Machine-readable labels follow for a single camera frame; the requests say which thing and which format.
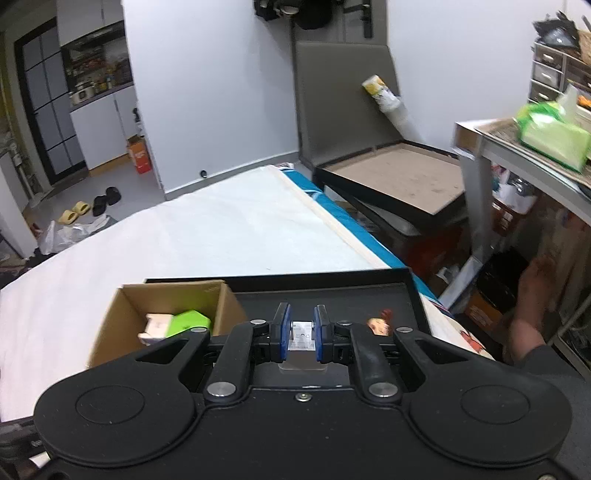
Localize black door handle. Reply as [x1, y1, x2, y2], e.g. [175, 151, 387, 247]
[344, 0, 374, 38]

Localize dark framed glass door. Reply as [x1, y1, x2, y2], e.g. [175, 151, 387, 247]
[14, 18, 88, 178]

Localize grey drawer organizer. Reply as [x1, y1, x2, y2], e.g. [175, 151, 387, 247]
[529, 41, 591, 104]

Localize black shallow tray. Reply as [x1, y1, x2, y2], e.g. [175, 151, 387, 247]
[144, 267, 432, 388]

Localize black hanging bag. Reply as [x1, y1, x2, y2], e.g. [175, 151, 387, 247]
[253, 0, 334, 31]

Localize white kitchen cabinet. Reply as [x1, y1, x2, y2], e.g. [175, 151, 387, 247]
[69, 83, 161, 175]

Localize grey desk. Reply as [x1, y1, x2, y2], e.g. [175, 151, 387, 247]
[452, 117, 591, 296]

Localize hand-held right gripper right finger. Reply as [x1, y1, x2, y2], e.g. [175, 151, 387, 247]
[314, 304, 469, 400]

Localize white plastic bag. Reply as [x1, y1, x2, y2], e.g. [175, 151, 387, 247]
[39, 219, 112, 254]

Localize white canister with yellow label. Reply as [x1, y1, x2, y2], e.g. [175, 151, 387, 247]
[361, 74, 410, 140]

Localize grey padded board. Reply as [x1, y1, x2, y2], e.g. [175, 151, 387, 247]
[293, 41, 403, 169]

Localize green tissue pack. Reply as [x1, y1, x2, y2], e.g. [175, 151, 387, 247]
[516, 99, 591, 174]

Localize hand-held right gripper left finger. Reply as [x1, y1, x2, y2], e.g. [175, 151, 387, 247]
[134, 302, 291, 400]

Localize brown-haired doll figure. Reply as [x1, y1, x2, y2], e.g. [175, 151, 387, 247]
[368, 309, 394, 336]

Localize black box with brown bottom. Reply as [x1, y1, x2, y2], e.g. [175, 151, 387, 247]
[314, 141, 468, 219]

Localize orange cardboard box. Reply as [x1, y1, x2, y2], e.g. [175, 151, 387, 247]
[126, 134, 153, 175]

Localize person's grey shorts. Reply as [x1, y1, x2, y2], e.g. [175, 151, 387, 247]
[503, 344, 591, 480]

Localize beige small toy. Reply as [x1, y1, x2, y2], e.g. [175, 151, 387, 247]
[137, 314, 174, 347]

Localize green toy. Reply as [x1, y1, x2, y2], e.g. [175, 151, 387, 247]
[164, 311, 212, 341]

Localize brown cardboard box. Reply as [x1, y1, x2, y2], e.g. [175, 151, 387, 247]
[88, 279, 247, 370]

